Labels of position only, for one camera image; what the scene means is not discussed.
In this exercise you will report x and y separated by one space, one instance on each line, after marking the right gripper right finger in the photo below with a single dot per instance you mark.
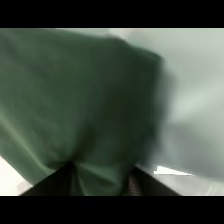
150 185

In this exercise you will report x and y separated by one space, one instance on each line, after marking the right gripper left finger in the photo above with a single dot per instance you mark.
55 185

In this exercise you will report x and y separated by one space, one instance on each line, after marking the dark green T-shirt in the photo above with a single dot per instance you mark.
80 100

